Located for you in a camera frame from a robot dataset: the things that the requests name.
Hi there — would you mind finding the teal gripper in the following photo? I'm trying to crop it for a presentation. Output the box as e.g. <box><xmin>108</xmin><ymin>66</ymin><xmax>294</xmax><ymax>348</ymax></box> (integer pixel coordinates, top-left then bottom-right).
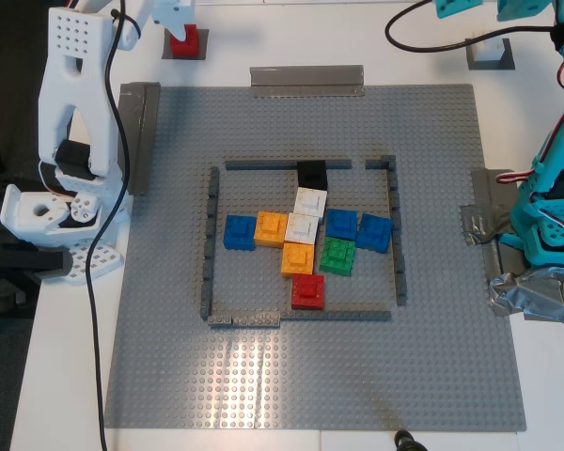
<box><xmin>496</xmin><ymin>0</ymin><xmax>554</xmax><ymax>23</ymax></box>

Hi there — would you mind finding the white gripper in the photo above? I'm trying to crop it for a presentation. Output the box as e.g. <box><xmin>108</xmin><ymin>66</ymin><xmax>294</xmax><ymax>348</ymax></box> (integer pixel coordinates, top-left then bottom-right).
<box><xmin>149</xmin><ymin>0</ymin><xmax>196</xmax><ymax>44</ymax></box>

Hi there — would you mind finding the red lego cube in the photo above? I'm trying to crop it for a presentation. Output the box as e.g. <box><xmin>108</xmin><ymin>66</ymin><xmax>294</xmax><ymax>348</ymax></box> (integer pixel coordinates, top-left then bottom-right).
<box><xmin>168</xmin><ymin>25</ymin><xmax>199</xmax><ymax>60</ymax></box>
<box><xmin>290</xmin><ymin>272</ymin><xmax>327</xmax><ymax>311</ymax></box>

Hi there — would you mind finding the black lego cube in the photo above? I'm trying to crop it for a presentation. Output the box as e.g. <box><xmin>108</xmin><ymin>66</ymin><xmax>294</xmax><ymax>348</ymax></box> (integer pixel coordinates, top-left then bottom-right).
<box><xmin>296</xmin><ymin>160</ymin><xmax>329</xmax><ymax>192</ymax></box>

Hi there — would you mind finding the blue lego cube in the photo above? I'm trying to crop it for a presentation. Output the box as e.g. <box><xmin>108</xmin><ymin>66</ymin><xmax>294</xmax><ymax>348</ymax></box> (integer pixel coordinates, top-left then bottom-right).
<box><xmin>324</xmin><ymin>208</ymin><xmax>360</xmax><ymax>241</ymax></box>
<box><xmin>356</xmin><ymin>212</ymin><xmax>395</xmax><ymax>255</ymax></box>
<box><xmin>222</xmin><ymin>214</ymin><xmax>258</xmax><ymax>252</ymax></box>

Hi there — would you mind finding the yellow lego cube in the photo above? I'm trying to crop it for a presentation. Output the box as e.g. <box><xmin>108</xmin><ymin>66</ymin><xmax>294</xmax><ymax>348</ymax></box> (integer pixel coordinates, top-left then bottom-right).
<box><xmin>254</xmin><ymin>210</ymin><xmax>290</xmax><ymax>249</ymax></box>
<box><xmin>280</xmin><ymin>241</ymin><xmax>318</xmax><ymax>278</ymax></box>

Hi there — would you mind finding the green lego cube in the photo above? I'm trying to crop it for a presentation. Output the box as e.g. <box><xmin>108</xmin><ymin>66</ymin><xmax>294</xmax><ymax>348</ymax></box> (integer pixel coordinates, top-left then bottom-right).
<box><xmin>319</xmin><ymin>236</ymin><xmax>357</xmax><ymax>278</ymax></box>

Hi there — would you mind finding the grey tape square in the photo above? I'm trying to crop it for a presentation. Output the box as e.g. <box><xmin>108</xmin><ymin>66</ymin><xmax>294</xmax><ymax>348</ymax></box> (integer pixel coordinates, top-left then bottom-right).
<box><xmin>465</xmin><ymin>37</ymin><xmax>517</xmax><ymax>71</ymax></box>
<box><xmin>162</xmin><ymin>28</ymin><xmax>211</xmax><ymax>62</ymax></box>

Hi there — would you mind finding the long grey tape strip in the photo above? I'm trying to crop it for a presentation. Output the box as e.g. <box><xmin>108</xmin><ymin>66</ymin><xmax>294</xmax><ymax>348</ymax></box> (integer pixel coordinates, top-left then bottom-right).
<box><xmin>119</xmin><ymin>82</ymin><xmax>163</xmax><ymax>197</ymax></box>

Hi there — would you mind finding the short grey tape strip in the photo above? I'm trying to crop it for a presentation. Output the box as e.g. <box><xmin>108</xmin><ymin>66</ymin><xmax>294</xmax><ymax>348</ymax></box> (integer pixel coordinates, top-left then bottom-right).
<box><xmin>248</xmin><ymin>65</ymin><xmax>367</xmax><ymax>99</ymax></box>

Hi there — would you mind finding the flat grey tape patch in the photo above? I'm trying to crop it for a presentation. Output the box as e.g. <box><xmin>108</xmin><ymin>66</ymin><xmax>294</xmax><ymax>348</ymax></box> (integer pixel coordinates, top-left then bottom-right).
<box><xmin>469</xmin><ymin>167</ymin><xmax>518</xmax><ymax>209</ymax></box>

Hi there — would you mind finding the crumpled grey tape patch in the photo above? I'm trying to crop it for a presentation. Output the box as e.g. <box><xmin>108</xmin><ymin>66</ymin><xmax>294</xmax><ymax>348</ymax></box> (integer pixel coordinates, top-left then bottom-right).
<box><xmin>459</xmin><ymin>203</ymin><xmax>516</xmax><ymax>279</ymax></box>

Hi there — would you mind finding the black table clamp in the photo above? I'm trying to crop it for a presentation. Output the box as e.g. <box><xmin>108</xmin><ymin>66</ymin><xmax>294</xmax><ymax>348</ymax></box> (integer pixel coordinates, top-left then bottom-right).
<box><xmin>0</xmin><ymin>239</ymin><xmax>72</xmax><ymax>286</ymax></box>

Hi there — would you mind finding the light grey brick strip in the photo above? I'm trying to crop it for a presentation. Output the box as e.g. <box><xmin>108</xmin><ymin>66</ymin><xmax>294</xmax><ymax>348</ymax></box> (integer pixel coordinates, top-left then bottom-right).
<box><xmin>207</xmin><ymin>313</ymin><xmax>283</xmax><ymax>329</ymax></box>

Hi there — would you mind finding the grey lego baseplate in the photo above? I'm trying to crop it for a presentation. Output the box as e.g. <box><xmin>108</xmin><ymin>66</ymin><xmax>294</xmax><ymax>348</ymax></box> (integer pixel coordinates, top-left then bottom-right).
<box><xmin>102</xmin><ymin>83</ymin><xmax>529</xmax><ymax>432</ymax></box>

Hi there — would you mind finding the black stand knob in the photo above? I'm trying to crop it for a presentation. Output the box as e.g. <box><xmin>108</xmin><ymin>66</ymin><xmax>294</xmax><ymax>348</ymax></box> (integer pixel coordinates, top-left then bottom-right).
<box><xmin>393</xmin><ymin>416</ymin><xmax>428</xmax><ymax>451</ymax></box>

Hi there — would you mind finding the teal camera mount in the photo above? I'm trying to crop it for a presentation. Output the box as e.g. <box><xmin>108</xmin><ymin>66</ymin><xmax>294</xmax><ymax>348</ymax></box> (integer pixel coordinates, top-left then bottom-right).
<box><xmin>434</xmin><ymin>0</ymin><xmax>481</xmax><ymax>20</ymax></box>

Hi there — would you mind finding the black camera cable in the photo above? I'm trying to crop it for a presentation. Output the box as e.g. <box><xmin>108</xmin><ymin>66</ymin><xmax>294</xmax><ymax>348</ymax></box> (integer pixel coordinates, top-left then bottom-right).
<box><xmin>384</xmin><ymin>0</ymin><xmax>564</xmax><ymax>53</ymax></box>
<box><xmin>85</xmin><ymin>8</ymin><xmax>142</xmax><ymax>451</ymax></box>

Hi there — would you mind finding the silver duct tape wad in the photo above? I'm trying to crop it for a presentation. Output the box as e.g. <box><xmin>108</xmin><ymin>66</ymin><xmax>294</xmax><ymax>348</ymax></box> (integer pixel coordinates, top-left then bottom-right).
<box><xmin>487</xmin><ymin>265</ymin><xmax>564</xmax><ymax>325</ymax></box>

